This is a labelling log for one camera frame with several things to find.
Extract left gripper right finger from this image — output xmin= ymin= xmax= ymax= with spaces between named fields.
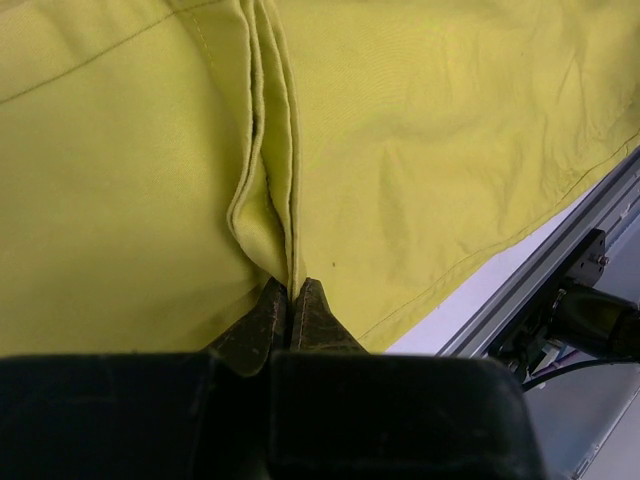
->
xmin=269 ymin=279 xmax=547 ymax=479

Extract aluminium rail frame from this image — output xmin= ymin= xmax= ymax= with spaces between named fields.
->
xmin=441 ymin=153 xmax=639 ymax=479

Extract yellow-green trousers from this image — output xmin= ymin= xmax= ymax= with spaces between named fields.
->
xmin=1 ymin=1 xmax=639 ymax=356

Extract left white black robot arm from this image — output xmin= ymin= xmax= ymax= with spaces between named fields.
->
xmin=1 ymin=229 xmax=639 ymax=479

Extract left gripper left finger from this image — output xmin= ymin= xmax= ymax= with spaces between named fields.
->
xmin=1 ymin=280 xmax=287 ymax=479

